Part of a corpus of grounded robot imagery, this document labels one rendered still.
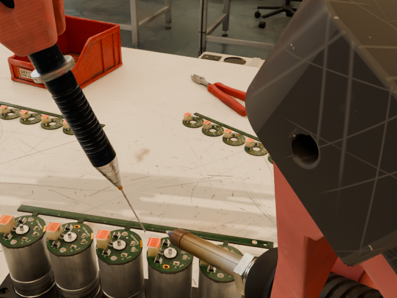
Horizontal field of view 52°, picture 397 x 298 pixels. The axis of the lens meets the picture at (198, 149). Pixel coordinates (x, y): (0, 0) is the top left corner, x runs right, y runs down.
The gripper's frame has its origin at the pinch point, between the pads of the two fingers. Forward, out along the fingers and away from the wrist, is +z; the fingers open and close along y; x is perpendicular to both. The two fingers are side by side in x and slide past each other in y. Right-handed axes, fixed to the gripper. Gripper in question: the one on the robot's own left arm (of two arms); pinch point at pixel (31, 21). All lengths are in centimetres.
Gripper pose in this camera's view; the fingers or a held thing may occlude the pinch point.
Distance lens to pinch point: 15.7
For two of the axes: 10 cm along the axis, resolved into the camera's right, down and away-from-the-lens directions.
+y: -0.4, -5.5, 8.3
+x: -9.4, 3.0, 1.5
